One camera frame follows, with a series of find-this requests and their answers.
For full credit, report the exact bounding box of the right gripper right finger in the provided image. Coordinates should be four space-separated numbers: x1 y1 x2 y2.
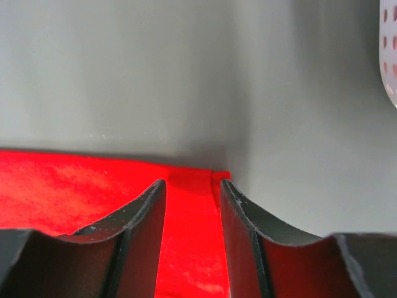
219 178 329 298

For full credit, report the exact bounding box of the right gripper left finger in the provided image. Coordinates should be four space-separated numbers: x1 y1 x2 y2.
55 178 168 298

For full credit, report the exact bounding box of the red t shirt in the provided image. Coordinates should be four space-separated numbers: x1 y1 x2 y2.
1 151 230 297

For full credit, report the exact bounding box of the white plastic laundry basket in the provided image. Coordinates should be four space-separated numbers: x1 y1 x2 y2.
379 0 397 107

